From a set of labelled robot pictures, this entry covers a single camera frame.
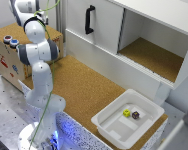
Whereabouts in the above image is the green cable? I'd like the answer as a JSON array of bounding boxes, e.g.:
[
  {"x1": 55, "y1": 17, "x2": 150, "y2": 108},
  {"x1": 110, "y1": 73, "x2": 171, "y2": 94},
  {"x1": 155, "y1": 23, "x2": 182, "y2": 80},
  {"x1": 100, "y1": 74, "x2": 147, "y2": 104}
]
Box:
[{"x1": 27, "y1": 0, "x2": 62, "y2": 150}]

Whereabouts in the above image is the white plastic box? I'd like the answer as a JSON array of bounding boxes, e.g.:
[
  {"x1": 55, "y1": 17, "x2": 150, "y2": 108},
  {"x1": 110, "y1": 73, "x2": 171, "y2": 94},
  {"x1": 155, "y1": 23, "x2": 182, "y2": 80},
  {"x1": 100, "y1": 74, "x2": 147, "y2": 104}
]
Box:
[{"x1": 90, "y1": 88, "x2": 166, "y2": 150}]

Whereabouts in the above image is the white sliding door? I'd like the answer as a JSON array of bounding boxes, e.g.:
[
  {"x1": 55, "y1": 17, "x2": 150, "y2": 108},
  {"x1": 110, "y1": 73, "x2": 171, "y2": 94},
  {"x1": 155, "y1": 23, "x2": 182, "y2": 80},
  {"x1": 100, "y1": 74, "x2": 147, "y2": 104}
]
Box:
[{"x1": 66, "y1": 0, "x2": 125, "y2": 56}]

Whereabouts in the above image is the black door handle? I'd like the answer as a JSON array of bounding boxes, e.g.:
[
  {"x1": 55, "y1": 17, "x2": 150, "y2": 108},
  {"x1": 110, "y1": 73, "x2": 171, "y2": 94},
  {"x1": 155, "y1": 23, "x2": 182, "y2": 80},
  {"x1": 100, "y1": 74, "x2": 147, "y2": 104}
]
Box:
[{"x1": 84, "y1": 4, "x2": 97, "y2": 36}]

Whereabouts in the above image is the blue button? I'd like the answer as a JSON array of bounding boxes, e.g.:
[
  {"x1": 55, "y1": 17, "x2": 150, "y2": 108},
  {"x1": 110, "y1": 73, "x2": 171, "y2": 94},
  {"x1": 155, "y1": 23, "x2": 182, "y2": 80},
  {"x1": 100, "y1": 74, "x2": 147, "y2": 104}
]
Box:
[{"x1": 9, "y1": 38, "x2": 20, "y2": 49}]

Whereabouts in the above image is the wooden drawer box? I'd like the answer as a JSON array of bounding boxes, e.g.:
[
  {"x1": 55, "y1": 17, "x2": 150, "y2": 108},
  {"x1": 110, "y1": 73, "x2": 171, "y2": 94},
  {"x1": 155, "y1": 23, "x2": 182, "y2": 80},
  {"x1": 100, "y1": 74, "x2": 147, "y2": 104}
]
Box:
[{"x1": 0, "y1": 22, "x2": 65, "y2": 93}]

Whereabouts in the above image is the purple block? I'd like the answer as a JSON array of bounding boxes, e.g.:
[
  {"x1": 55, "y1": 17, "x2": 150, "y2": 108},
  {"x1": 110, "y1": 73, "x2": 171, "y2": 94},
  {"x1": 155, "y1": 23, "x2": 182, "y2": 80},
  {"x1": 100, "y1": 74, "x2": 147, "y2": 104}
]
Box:
[{"x1": 131, "y1": 110, "x2": 141, "y2": 120}]

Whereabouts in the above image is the yellow block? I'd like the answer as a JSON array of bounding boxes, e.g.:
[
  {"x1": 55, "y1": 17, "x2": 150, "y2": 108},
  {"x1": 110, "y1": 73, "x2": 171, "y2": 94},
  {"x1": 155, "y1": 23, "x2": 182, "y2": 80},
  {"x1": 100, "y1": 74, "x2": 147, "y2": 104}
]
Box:
[{"x1": 122, "y1": 108, "x2": 131, "y2": 118}]

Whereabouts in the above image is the red button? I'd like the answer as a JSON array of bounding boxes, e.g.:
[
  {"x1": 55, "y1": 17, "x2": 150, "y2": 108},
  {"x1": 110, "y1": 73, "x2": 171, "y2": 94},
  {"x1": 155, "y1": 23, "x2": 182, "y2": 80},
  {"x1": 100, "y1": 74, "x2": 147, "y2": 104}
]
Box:
[{"x1": 2, "y1": 34, "x2": 13, "y2": 45}]

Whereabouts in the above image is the white cabinet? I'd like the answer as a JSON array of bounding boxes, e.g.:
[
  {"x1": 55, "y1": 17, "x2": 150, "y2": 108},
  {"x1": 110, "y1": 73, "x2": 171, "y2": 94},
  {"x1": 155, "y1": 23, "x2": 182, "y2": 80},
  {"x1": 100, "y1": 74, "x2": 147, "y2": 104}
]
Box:
[{"x1": 64, "y1": 0, "x2": 188, "y2": 108}]

